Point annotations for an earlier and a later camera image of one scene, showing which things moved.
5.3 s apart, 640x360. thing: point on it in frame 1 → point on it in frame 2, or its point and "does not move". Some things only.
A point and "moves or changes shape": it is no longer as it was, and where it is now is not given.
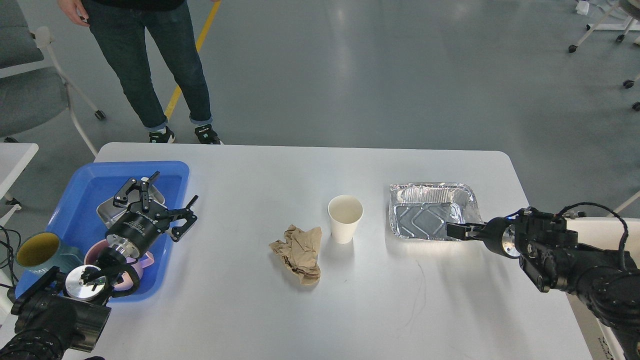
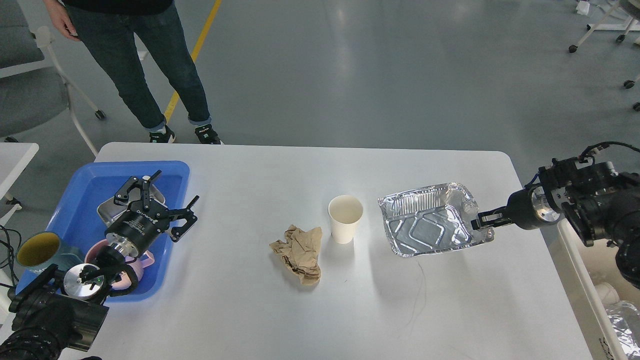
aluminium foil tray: [423, 210] moves or changes shape
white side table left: [14, 158] does not move
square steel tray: [108, 212] does not move
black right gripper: [498, 234] → [530, 208]
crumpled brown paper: [300, 253] does not move
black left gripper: [134, 233] does not move
